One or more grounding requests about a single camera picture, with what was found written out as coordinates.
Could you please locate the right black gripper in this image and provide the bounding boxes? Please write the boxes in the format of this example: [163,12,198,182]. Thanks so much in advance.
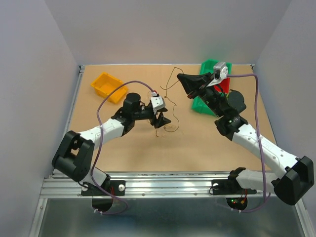
[178,72,225,118]

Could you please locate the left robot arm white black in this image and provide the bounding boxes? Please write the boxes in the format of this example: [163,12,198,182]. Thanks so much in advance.
[52,92,171,195]

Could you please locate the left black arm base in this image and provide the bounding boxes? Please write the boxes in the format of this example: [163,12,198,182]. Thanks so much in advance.
[81,180,126,197]

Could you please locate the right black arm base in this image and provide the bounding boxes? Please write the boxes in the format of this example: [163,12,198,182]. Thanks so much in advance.
[209,179,257,196]

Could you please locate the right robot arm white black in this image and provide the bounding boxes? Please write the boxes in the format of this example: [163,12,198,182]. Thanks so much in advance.
[177,73,315,205]

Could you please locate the near green plastic bin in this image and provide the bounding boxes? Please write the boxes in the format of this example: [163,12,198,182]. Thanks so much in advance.
[191,97,215,117]

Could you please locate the green plastic bin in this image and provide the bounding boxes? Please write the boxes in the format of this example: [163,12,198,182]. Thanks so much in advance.
[200,59,232,75]
[191,97,215,117]

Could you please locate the far green plastic bin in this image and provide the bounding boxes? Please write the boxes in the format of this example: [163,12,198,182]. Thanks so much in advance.
[200,59,232,75]

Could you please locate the red plastic bin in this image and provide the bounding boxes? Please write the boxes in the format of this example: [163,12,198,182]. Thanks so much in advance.
[214,78,230,93]

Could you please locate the yellow plastic bin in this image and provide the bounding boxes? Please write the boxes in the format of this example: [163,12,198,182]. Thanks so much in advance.
[90,73,128,104]

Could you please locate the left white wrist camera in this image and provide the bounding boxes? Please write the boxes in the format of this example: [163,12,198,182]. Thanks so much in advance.
[150,96,165,114]

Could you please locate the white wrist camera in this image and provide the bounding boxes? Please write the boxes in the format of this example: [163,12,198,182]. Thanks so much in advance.
[207,62,228,87]
[150,96,165,114]

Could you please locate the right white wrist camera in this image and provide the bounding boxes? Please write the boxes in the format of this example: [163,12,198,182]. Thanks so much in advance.
[207,62,228,87]

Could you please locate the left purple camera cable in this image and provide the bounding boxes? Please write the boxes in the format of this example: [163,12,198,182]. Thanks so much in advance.
[90,80,158,215]

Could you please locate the aluminium mounting rail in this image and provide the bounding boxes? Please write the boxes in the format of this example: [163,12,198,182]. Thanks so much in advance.
[40,171,306,198]

